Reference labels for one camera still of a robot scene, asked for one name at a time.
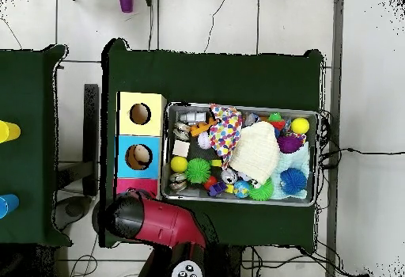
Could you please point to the polka dot cloth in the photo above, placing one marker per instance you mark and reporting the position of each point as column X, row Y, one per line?
column 226, row 131

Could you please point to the cream knitted cloth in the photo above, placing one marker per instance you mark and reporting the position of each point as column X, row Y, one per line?
column 256, row 153

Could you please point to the mint knitted cloth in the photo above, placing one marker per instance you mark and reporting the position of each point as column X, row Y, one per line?
column 294, row 161

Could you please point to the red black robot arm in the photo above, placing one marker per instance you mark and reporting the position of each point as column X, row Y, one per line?
column 164, row 223

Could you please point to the shallow mesh bin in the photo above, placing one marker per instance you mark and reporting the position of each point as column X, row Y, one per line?
column 169, row 194

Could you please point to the wooden box with three holes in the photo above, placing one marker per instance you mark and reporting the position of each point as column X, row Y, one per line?
column 139, row 169

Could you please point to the plain wooden cube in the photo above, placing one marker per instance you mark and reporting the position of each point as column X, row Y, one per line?
column 181, row 148

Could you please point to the plain green puffer ball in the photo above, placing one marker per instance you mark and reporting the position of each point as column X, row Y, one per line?
column 198, row 171

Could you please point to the yellow smooth ball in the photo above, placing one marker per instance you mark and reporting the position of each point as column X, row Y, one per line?
column 300, row 125
column 179, row 164

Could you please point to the dark green table cloth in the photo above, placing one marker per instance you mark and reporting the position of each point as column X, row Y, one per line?
column 25, row 163
column 205, row 77

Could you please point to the green puffer ball with eyes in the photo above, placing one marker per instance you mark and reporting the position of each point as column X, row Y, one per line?
column 262, row 191

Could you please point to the purple spiky ball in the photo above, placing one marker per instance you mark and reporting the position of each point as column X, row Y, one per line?
column 289, row 144

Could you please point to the blue puffer ball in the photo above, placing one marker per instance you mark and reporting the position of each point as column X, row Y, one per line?
column 293, row 180

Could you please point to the purple plastic cup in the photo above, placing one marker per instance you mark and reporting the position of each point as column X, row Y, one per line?
column 126, row 3

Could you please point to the yellow plastic cup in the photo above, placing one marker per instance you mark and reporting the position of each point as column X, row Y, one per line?
column 12, row 131

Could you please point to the blue plastic cup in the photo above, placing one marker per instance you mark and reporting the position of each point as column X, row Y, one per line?
column 9, row 204

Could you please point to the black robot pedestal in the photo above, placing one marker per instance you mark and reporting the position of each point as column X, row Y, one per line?
column 227, row 261

